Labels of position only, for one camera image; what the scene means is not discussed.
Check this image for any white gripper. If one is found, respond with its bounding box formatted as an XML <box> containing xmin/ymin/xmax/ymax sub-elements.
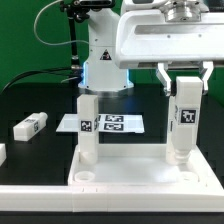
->
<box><xmin>115</xmin><ymin>10</ymin><xmax>224</xmax><ymax>96</ymax></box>

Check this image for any white desk top tray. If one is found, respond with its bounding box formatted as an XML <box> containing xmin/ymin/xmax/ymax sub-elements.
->
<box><xmin>68</xmin><ymin>144</ymin><xmax>200</xmax><ymax>186</ymax></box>

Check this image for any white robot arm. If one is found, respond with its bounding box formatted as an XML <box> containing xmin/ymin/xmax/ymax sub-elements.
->
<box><xmin>81</xmin><ymin>0</ymin><xmax>224</xmax><ymax>95</ymax></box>

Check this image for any white marker tag plate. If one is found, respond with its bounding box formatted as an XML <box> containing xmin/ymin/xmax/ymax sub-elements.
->
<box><xmin>56</xmin><ymin>114</ymin><xmax>145</xmax><ymax>133</ymax></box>

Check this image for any white L-shaped corner fence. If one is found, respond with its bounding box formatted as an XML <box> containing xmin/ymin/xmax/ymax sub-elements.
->
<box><xmin>0</xmin><ymin>149</ymin><xmax>224</xmax><ymax>212</ymax></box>

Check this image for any white block at left edge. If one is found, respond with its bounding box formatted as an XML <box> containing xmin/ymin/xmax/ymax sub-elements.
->
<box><xmin>0</xmin><ymin>143</ymin><xmax>7</xmax><ymax>166</ymax></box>

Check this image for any black camera stand pole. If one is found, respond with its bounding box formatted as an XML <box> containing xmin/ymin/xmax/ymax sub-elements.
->
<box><xmin>60</xmin><ymin>0</ymin><xmax>115</xmax><ymax>83</ymax></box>

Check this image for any black cable bundle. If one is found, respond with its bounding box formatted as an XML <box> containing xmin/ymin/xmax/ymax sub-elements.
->
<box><xmin>0</xmin><ymin>67</ymin><xmax>83</xmax><ymax>94</ymax></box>

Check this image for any grey looped cable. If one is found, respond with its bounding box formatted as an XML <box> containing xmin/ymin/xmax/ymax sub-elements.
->
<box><xmin>33</xmin><ymin>0</ymin><xmax>90</xmax><ymax>47</ymax></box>

